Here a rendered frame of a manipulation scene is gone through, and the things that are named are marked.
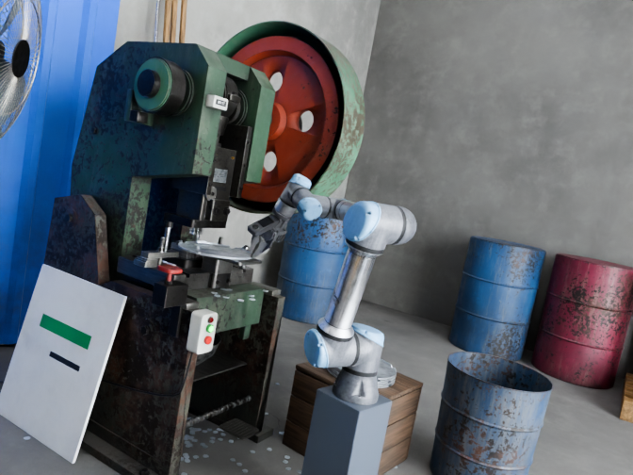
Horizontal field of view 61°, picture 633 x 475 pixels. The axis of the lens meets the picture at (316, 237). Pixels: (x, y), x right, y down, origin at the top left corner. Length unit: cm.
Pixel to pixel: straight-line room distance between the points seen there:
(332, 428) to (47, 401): 109
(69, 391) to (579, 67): 435
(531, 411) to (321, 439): 86
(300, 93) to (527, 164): 296
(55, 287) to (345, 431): 126
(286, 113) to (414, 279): 313
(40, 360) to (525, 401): 185
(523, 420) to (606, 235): 281
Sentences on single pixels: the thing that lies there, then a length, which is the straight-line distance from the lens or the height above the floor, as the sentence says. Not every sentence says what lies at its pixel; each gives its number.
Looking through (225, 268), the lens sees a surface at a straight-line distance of 206.
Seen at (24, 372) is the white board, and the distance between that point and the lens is 242.
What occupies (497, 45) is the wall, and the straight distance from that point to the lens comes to 525.
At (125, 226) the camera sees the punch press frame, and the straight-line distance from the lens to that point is 216.
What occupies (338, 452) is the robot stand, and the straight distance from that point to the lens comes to 181.
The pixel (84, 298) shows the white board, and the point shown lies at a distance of 220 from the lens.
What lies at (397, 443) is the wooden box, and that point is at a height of 12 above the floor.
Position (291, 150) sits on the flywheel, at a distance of 234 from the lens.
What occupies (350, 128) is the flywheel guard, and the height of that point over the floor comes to 134.
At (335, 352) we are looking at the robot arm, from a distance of 164.
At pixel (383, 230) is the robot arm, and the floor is 101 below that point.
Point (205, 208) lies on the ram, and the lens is 206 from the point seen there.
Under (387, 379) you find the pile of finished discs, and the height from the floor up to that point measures 38.
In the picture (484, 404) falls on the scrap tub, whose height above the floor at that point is 39.
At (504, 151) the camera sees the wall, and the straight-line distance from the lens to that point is 502.
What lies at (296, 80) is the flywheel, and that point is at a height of 151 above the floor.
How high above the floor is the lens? 113
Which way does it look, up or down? 6 degrees down
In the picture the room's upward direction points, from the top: 10 degrees clockwise
